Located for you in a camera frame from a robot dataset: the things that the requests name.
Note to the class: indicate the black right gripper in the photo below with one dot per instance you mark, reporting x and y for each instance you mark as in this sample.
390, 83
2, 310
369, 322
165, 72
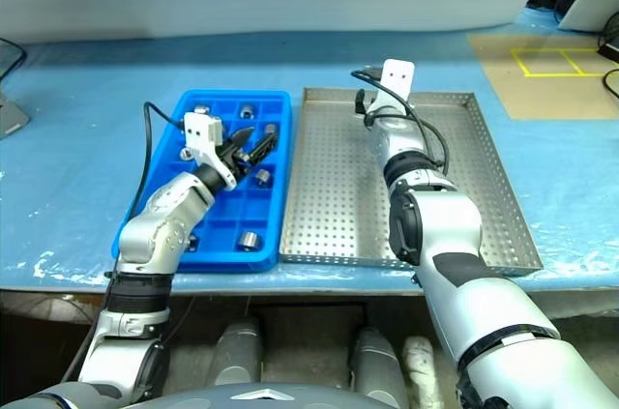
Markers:
370, 117

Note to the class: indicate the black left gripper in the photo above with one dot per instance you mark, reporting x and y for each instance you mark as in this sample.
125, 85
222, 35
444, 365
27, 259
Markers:
234, 157

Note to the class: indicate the small metal roller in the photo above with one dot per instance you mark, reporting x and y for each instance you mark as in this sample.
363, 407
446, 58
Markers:
271, 128
192, 242
263, 176
186, 154
249, 240
201, 108
246, 111

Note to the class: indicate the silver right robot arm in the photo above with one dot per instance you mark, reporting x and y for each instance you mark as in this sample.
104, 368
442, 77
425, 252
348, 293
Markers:
435, 225

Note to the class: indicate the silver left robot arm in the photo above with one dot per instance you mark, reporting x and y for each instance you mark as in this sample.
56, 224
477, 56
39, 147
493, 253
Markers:
159, 220

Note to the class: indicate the blue plastic compartment tray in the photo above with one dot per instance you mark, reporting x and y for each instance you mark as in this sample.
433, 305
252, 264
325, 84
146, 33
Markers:
220, 208

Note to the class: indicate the perforated steel tray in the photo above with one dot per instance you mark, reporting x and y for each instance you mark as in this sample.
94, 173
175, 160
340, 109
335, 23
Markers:
329, 196

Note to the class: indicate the blue table cover sheet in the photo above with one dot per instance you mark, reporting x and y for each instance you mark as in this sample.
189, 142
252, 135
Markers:
72, 162

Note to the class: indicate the brown cardboard sheet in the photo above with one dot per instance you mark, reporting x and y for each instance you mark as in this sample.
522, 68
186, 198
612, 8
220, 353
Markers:
546, 95

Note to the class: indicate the yellow tape grid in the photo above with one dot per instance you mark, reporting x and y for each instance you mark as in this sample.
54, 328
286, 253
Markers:
561, 74

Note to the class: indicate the dark grey rounded robot leg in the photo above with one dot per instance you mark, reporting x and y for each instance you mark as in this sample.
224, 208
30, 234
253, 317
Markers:
374, 360
237, 356

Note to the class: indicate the grey metal stand base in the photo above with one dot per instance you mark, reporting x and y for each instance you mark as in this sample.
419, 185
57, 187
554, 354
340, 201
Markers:
9, 114

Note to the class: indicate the grey robot torso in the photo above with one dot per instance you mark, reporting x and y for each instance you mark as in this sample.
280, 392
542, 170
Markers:
261, 397

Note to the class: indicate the black power adapter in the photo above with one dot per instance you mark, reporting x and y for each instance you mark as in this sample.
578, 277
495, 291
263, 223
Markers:
611, 50

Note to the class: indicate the white rounded leg cover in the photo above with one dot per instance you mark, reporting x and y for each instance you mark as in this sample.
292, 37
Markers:
423, 365

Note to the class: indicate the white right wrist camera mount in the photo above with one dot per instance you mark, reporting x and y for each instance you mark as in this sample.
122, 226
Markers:
397, 75

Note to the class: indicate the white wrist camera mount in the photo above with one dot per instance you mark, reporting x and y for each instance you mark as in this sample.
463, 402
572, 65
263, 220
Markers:
397, 75
198, 131

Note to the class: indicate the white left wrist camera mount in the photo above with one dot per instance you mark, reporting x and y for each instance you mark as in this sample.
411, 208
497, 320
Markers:
198, 131

